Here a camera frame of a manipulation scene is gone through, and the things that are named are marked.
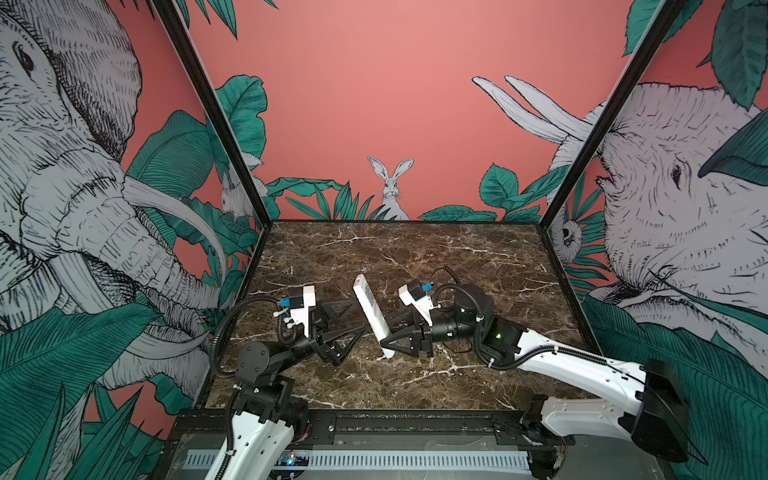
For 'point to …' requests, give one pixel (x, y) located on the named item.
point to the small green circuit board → (293, 457)
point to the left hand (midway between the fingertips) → (359, 319)
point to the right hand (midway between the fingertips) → (384, 341)
